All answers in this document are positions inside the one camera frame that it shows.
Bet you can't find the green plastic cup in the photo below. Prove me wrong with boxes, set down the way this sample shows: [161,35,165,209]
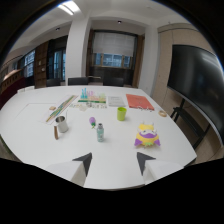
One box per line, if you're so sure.
[116,106,128,122]

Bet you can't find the small teal bottle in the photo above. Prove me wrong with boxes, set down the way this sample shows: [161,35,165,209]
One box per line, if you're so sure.
[96,122,105,143]

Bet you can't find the metal tea pot wooden handle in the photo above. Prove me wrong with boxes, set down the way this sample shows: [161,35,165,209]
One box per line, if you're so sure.
[53,115,70,141]

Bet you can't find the yellow purple plush monster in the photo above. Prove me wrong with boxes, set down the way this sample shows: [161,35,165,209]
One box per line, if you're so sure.
[133,122,162,148]

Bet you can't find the scattered small pieces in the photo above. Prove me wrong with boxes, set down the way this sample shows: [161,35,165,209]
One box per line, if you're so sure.
[69,102,108,112]

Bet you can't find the long striped board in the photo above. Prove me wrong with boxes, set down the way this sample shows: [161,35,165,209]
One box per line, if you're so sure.
[44,94,79,125]

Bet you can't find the purple toy eggplant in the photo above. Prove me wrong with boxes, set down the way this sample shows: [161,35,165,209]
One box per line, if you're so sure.
[88,116,97,130]

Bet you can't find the black office chair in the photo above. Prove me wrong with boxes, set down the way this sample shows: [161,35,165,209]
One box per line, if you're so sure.
[67,76,90,86]
[102,77,125,88]
[45,78,62,88]

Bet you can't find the black screen stand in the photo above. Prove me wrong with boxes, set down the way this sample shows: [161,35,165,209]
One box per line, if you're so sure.
[170,97,212,151]

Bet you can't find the white window blind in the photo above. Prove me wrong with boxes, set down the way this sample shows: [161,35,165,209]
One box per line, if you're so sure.
[91,31,137,58]

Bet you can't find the orange red folder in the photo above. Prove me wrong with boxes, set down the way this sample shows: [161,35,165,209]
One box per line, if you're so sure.
[125,93,156,112]

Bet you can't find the white printed paper sheet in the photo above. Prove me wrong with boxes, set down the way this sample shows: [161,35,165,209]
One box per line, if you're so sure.
[107,95,127,108]

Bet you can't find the large black wall screen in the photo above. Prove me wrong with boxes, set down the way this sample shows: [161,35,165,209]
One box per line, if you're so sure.
[166,44,224,147]

